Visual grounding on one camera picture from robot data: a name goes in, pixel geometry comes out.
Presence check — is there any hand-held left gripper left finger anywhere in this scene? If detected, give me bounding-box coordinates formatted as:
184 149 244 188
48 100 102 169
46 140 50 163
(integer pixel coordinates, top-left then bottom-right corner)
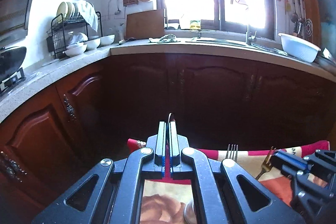
31 121 167 224

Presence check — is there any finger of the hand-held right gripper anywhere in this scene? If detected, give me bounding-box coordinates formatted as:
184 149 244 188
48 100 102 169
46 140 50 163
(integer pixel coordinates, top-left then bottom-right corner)
314 150 336 162
270 149 309 178

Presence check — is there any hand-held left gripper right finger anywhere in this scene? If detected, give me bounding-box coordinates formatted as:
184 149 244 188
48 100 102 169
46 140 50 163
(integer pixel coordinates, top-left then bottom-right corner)
169 121 307 224

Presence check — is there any gold fork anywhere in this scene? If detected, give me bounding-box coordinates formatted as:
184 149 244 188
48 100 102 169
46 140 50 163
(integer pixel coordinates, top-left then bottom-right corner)
255 146 276 180

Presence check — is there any silver fork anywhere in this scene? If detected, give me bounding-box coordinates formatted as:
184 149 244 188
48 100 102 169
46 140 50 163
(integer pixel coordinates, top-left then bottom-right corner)
226 144 239 161

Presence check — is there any printed floral blanket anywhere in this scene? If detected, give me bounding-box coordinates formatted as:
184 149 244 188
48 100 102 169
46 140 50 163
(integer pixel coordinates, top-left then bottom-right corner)
127 138 331 224

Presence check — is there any wooden kitchen cabinet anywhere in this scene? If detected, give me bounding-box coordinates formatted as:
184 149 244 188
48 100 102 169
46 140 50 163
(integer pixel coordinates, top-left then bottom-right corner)
0 53 336 224

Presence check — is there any crumpled rag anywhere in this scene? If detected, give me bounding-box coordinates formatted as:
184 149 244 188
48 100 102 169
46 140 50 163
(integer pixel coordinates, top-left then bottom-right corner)
149 34 181 43

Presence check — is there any white plastic basin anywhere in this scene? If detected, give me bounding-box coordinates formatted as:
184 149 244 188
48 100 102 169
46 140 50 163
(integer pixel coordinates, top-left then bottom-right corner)
278 33 321 63

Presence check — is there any white bowl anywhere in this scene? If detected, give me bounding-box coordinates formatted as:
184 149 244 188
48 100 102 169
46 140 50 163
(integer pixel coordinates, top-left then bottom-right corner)
64 43 88 57
84 38 101 50
100 34 115 46
69 32 88 45

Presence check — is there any wooden cutting board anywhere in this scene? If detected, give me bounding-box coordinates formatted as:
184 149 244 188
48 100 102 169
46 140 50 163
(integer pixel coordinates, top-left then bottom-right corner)
126 9 166 39

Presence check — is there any metal faucet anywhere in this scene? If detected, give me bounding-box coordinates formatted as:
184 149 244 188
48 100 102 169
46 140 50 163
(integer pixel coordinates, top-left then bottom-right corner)
246 25 257 45

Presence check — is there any hanging metal ladle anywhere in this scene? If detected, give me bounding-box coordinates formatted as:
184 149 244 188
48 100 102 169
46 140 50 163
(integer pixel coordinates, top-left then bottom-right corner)
290 0 298 23

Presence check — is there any hanging metal utensil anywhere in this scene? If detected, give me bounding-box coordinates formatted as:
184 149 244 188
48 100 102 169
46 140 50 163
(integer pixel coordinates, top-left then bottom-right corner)
297 0 303 30

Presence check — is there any white cloth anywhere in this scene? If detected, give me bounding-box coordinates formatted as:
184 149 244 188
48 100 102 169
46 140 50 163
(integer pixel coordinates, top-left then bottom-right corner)
77 0 99 32

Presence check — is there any gas stove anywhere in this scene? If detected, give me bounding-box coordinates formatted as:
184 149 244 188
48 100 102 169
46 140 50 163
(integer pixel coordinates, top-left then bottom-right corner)
0 68 27 96

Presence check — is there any row of plates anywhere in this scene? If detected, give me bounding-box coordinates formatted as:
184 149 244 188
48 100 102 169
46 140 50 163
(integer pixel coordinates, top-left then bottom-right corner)
56 1 79 20

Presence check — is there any black wok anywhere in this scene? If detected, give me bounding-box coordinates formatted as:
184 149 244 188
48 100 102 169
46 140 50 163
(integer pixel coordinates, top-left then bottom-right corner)
0 46 27 77

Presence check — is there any round wire trivet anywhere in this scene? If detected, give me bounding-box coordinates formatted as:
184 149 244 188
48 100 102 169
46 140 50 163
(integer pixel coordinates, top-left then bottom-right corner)
304 18 314 38

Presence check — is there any black wire dish rack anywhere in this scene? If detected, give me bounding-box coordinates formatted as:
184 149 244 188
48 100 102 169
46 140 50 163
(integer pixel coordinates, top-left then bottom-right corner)
47 11 103 59

